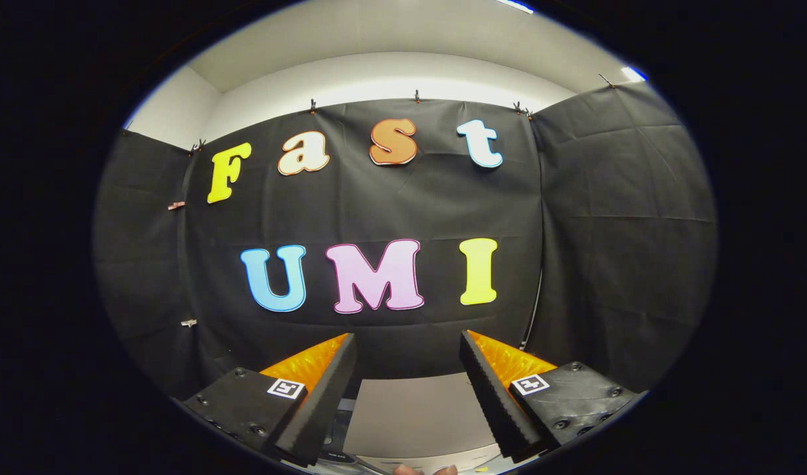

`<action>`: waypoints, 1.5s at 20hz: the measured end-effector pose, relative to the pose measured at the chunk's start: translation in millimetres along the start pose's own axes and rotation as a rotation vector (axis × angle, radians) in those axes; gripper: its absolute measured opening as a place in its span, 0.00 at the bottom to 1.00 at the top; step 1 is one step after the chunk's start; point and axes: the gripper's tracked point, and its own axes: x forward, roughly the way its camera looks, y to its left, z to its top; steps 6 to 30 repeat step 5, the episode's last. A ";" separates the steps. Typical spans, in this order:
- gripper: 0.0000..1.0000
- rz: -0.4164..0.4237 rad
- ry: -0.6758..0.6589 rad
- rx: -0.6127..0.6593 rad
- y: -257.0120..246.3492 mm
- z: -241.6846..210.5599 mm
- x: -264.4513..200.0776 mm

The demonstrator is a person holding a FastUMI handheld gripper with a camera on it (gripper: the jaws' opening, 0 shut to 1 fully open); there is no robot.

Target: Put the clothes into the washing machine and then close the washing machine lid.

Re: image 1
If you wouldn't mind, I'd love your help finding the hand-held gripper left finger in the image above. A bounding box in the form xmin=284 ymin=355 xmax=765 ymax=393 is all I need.
xmin=181 ymin=332 xmax=358 ymax=467

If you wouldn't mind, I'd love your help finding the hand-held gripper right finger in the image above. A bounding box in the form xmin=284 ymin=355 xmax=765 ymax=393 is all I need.
xmin=459 ymin=330 xmax=648 ymax=463

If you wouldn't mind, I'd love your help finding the black backdrop cloth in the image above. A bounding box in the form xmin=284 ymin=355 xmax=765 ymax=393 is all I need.
xmin=93 ymin=82 xmax=718 ymax=400

